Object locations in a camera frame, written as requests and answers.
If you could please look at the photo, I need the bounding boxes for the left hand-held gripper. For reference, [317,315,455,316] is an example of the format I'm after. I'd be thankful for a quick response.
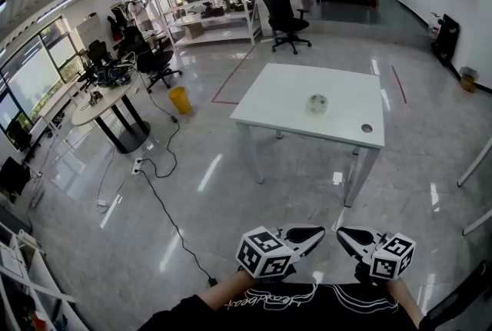
[236,223,326,279]

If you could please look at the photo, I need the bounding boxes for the person's black printed t-shirt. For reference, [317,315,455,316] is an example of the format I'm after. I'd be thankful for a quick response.
[137,281,437,331]

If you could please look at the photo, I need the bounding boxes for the white metal table leg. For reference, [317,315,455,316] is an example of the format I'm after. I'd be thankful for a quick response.
[457,136,492,188]
[462,207,492,237]

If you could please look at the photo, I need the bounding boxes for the open cardboard box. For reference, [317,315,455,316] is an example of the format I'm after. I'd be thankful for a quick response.
[183,22,205,41]

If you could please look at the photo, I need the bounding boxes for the pile of electronics and cables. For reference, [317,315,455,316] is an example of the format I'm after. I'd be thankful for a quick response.
[95,55,136,89]

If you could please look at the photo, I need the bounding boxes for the black equipment case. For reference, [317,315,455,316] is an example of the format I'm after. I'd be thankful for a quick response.
[430,13,461,68]

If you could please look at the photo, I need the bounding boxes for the yellow waste bin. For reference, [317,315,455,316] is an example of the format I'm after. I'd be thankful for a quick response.
[168,86,192,116]

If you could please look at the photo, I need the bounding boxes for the black monitor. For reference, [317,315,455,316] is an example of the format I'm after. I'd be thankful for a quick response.
[5,118,34,152]
[0,156,32,204]

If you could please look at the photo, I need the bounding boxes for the black office chair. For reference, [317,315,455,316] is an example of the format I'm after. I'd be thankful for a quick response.
[75,40,113,93]
[260,0,313,55]
[116,25,184,93]

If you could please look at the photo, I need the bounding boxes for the round white table black base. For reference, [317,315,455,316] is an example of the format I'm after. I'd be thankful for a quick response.
[71,68,152,155]

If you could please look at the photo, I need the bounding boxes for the long ceiling light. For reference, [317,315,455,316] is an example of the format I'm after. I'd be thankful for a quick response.
[35,0,80,24]

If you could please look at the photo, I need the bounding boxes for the long black floor cable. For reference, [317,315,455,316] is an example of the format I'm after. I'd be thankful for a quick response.
[135,70,216,283]

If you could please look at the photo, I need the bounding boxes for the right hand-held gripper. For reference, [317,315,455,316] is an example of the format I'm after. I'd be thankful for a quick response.
[336,225,417,283]

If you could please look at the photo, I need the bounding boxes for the white cube shelf unit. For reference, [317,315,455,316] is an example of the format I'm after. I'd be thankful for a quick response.
[0,221,90,331]

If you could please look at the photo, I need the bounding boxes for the clear tape roll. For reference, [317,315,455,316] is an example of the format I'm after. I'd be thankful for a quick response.
[304,92,330,118]

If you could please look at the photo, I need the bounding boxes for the person's left forearm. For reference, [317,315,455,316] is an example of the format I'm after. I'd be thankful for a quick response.
[198,270,263,312]

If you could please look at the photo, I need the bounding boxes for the small cardboard box with bag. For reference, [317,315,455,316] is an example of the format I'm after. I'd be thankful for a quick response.
[459,66,479,94]

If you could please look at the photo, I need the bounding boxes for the person's right forearm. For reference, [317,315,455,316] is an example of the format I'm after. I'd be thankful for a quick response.
[384,277,428,327]

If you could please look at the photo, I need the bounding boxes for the white square table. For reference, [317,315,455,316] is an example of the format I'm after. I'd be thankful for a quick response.
[229,62,386,208]

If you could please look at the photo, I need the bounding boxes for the large window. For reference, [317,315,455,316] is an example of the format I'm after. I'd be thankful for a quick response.
[0,16,85,139]

